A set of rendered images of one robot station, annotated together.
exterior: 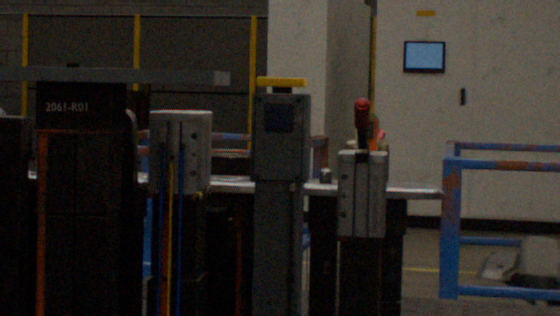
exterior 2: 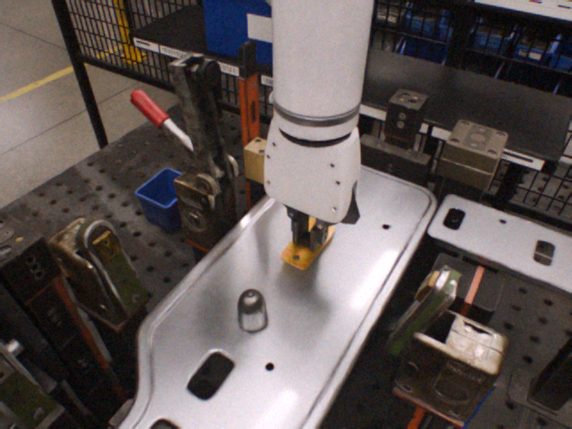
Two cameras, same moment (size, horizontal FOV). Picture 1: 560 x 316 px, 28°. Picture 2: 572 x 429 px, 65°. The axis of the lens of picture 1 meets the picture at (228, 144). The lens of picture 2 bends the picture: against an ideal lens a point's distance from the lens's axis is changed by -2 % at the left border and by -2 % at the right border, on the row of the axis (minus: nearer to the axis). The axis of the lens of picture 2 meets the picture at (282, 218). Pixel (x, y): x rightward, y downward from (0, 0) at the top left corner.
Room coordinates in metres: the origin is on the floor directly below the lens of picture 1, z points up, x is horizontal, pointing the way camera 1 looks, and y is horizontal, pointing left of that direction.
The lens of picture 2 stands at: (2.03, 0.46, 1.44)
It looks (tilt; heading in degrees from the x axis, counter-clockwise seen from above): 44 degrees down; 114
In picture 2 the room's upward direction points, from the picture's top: straight up
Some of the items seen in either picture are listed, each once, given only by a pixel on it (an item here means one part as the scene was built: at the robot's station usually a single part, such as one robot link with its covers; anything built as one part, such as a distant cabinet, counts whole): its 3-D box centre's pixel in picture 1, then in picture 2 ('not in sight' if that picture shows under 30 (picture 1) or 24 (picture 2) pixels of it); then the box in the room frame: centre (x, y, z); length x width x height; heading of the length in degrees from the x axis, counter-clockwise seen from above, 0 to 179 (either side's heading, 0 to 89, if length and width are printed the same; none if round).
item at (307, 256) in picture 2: not in sight; (308, 239); (1.90, 0.83, 1.02); 0.08 x 0.04 x 0.01; 82
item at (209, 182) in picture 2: not in sight; (206, 183); (1.76, 0.83, 1.06); 0.03 x 0.01 x 0.03; 172
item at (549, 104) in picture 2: not in sight; (327, 67); (1.76, 1.29, 1.02); 0.90 x 0.22 x 0.03; 172
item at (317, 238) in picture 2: not in sight; (327, 229); (1.92, 0.83, 1.05); 0.03 x 0.03 x 0.07; 82
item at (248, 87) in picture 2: not in sight; (254, 192); (1.76, 0.96, 0.95); 0.03 x 0.01 x 0.50; 82
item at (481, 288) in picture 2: not in sight; (437, 338); (2.09, 0.88, 0.84); 0.11 x 0.10 x 0.28; 172
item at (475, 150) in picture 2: not in sight; (448, 223); (2.07, 1.09, 0.88); 0.08 x 0.08 x 0.36; 82
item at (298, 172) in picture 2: not in sight; (313, 159); (1.90, 0.83, 1.14); 0.10 x 0.07 x 0.11; 172
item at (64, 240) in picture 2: not in sight; (123, 329); (1.68, 0.69, 0.88); 0.11 x 0.09 x 0.37; 172
